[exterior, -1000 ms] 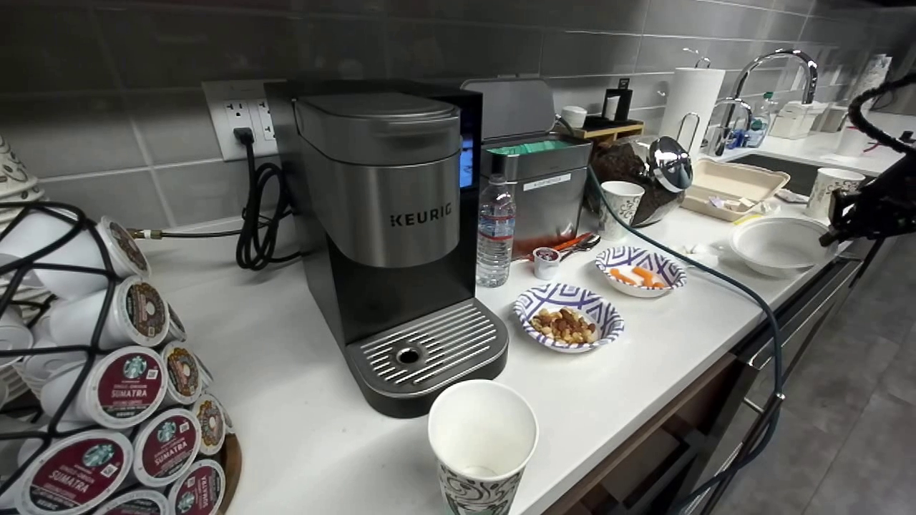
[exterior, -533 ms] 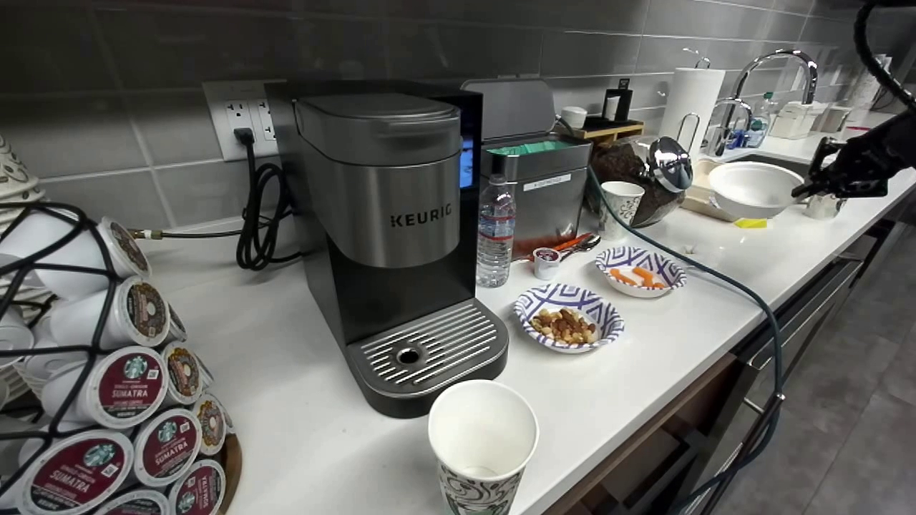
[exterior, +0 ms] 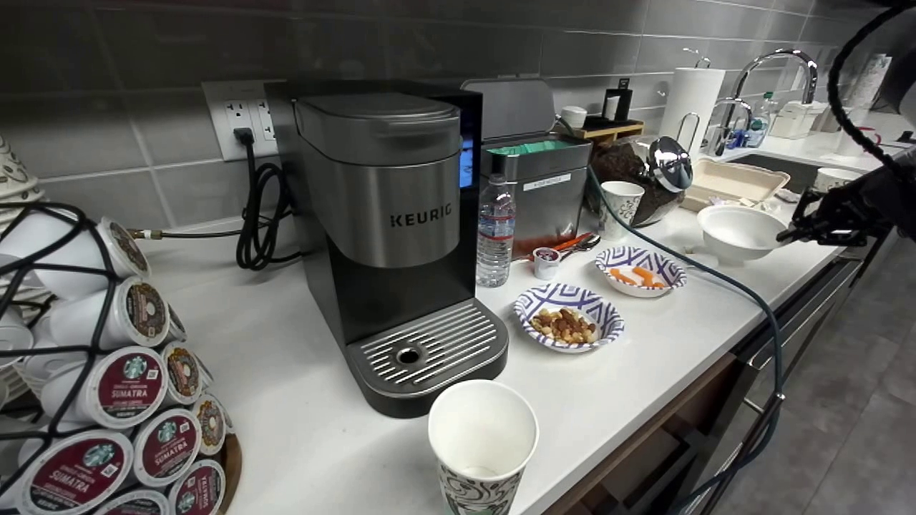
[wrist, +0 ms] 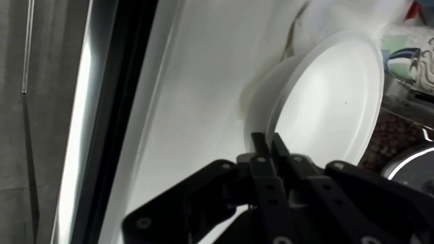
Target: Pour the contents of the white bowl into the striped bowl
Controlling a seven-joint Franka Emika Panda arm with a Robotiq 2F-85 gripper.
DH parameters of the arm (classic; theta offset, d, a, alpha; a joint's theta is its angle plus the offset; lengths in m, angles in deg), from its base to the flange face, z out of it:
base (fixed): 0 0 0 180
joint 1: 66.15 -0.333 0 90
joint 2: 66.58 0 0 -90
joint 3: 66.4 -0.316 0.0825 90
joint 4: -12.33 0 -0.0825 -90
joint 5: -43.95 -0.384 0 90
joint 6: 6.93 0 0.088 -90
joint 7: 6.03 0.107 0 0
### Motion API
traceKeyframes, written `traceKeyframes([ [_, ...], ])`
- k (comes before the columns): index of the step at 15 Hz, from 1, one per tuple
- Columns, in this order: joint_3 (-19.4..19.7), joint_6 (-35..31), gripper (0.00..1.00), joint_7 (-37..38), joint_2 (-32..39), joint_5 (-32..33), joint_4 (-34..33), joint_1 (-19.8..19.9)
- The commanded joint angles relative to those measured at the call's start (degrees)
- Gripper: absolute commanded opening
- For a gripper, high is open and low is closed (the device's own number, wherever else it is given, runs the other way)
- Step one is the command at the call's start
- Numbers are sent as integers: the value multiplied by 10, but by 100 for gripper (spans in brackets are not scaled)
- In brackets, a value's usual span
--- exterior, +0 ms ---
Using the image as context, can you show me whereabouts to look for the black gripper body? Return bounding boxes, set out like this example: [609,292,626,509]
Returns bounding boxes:
[826,166,916,246]

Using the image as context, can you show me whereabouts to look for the orange carrot pieces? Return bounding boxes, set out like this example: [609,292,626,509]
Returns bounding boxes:
[609,264,669,292]

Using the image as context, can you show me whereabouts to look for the blue white patterned bowl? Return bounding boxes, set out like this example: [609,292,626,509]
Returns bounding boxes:
[513,280,626,357]
[592,242,689,300]

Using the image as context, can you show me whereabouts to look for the steel kitchen sink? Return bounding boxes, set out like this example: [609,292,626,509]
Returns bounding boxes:
[739,151,866,199]

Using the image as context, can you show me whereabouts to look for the white mug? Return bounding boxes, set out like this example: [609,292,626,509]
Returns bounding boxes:
[846,124,885,156]

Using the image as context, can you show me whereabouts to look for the beige takeout clamshell container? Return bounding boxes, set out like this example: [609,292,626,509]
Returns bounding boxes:
[679,156,796,216]

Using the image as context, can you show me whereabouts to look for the blue dish soap bottle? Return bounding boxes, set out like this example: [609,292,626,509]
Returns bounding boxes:
[720,99,758,159]

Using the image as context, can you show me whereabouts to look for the shiny chrome round lid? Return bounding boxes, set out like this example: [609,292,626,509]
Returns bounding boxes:
[645,136,699,194]

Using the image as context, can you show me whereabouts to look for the chrome faucet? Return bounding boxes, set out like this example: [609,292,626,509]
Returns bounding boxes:
[712,47,823,156]

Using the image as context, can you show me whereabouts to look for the white paper towel roll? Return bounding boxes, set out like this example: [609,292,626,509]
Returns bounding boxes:
[659,63,726,156]

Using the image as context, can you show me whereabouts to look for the patterned paper cup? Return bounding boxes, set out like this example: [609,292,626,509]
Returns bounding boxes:
[427,377,543,515]
[597,179,646,230]

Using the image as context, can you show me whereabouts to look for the wooden cutting board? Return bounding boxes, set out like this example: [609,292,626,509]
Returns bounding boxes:
[556,117,646,147]

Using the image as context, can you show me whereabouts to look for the black bottle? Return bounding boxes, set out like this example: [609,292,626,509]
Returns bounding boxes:
[600,77,635,126]

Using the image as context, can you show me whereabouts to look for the small white container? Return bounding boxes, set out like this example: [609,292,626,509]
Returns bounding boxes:
[559,104,592,136]

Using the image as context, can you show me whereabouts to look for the silver metal box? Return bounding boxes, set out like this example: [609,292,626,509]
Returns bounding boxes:
[461,77,596,252]

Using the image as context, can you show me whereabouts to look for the brown nuts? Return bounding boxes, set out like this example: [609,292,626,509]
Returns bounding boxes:
[527,307,600,349]

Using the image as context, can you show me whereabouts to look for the red measuring scoop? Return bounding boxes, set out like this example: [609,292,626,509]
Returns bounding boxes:
[527,232,597,280]

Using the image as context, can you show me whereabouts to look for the dark wood drawer cabinet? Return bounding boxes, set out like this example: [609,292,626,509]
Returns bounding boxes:
[540,313,796,515]

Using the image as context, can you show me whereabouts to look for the clear plastic water bottle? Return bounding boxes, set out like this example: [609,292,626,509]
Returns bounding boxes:
[471,151,517,292]

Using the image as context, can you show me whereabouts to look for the silver black Keurig coffee machine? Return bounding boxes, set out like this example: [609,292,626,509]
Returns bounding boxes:
[288,83,513,420]

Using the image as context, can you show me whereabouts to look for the brown lid coffee pod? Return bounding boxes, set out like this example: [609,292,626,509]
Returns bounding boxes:
[191,393,232,459]
[38,276,174,352]
[0,213,154,297]
[158,339,209,410]

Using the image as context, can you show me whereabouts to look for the red label coffee pod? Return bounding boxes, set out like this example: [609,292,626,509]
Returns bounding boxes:
[129,406,207,491]
[41,343,171,433]
[165,455,228,515]
[10,428,138,515]
[89,483,174,515]

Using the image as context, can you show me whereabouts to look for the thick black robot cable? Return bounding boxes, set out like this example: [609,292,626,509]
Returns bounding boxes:
[823,0,916,182]

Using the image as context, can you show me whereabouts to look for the teal cable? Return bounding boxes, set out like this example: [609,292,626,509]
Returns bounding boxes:
[583,170,789,515]

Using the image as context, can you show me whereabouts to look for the black power cord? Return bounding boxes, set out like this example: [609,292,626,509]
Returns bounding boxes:
[232,126,317,272]

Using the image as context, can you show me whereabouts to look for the white wall outlet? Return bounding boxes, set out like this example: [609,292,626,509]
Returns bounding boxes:
[199,81,285,164]

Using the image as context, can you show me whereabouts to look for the thin grey counter cable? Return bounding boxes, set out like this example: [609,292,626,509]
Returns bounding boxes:
[129,217,252,244]

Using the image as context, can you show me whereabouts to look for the black wire pod holder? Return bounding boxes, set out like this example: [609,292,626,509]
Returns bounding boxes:
[0,199,245,515]

